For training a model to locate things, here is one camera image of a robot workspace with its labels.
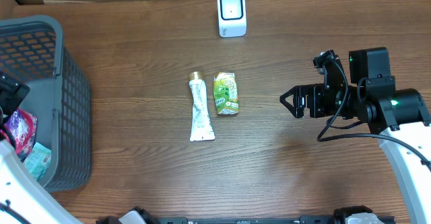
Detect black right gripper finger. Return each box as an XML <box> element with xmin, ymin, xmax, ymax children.
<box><xmin>279</xmin><ymin>96</ymin><xmax>303</xmax><ymax>118</ymax></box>
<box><xmin>279</xmin><ymin>85</ymin><xmax>299</xmax><ymax>100</ymax></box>

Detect green juice carton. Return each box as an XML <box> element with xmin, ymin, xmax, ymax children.
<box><xmin>213</xmin><ymin>72</ymin><xmax>239</xmax><ymax>115</ymax></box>

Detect white tube gold cap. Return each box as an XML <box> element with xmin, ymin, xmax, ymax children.
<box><xmin>188</xmin><ymin>71</ymin><xmax>216</xmax><ymax>142</ymax></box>

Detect teal white snack packet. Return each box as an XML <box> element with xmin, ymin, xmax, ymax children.
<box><xmin>24</xmin><ymin>142</ymin><xmax>51</xmax><ymax>181</ymax></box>

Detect purple red snack packet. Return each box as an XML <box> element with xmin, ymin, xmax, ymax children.
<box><xmin>4</xmin><ymin>109</ymin><xmax>38</xmax><ymax>160</ymax></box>

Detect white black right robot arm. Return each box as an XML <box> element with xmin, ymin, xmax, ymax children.
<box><xmin>279</xmin><ymin>47</ymin><xmax>430</xmax><ymax>223</ymax></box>

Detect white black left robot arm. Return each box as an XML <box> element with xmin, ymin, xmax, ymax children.
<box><xmin>1</xmin><ymin>73</ymin><xmax>79</xmax><ymax>223</ymax></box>

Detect white barcode scanner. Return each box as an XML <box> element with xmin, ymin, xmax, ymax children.
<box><xmin>217</xmin><ymin>0</ymin><xmax>247</xmax><ymax>38</ymax></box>

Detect grey plastic shopping basket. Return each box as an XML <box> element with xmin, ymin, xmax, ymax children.
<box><xmin>1</xmin><ymin>15</ymin><xmax>92</xmax><ymax>192</ymax></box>

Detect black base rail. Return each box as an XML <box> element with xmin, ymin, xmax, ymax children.
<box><xmin>96</xmin><ymin>215</ymin><xmax>395</xmax><ymax>224</ymax></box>

